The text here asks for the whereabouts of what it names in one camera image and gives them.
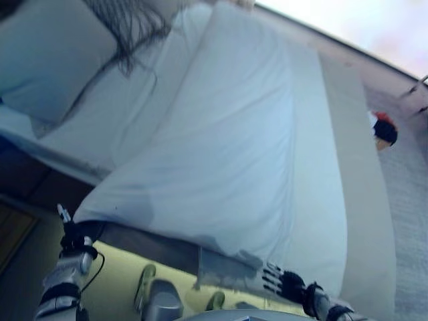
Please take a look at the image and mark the grey fringed woven cushion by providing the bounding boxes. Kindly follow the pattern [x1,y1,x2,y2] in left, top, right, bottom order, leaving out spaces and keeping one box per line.
[82,0,173,78]

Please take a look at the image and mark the red cloth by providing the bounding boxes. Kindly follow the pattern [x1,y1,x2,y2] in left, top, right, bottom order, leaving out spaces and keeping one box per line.
[373,112,395,126]

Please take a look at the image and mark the brown wooden nightstand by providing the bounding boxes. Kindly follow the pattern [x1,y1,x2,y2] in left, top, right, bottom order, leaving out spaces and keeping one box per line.
[0,197,39,265]

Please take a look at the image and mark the large light grey carpet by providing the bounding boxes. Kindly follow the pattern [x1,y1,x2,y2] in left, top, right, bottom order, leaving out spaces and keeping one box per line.
[360,83,428,321]

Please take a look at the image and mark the mattress with white sheet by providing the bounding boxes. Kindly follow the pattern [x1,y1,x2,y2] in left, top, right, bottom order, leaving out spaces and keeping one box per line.
[0,9,215,178]

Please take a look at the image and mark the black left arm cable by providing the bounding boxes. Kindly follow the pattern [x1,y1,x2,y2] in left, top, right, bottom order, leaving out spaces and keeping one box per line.
[78,247,106,295]

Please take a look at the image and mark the large beige pillow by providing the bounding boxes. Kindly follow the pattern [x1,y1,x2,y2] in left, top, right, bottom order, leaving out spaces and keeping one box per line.
[0,0,120,123]

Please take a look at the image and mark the beige bedspread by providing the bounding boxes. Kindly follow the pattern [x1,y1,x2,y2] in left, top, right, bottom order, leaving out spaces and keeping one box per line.
[317,49,407,321]

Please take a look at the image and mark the black cloth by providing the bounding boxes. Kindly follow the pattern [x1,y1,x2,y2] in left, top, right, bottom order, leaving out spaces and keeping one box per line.
[371,119,399,145]

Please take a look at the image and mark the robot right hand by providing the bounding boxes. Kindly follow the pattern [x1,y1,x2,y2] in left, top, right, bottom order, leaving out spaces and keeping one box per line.
[261,262,310,304]

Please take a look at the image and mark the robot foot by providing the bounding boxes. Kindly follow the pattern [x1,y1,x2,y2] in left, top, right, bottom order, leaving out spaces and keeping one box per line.
[134,263,157,310]
[206,290,225,312]

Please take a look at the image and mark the white duvet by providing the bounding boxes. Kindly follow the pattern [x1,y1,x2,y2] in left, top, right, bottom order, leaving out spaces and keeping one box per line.
[72,1,348,268]

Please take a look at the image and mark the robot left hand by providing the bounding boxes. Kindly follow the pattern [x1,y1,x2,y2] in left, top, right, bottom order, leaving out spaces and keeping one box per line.
[56,203,98,260]

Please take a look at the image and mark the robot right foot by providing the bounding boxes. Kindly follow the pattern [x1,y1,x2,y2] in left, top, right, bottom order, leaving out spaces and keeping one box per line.
[206,290,225,312]

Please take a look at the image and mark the grey fringed blanket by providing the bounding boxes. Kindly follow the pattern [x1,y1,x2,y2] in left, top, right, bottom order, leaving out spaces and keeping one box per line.
[193,245,268,290]

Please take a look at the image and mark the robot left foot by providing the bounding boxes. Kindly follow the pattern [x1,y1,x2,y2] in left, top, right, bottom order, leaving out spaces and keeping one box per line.
[134,263,157,310]

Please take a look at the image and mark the robot silver torso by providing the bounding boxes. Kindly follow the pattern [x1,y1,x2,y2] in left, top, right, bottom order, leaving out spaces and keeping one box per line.
[182,309,322,321]

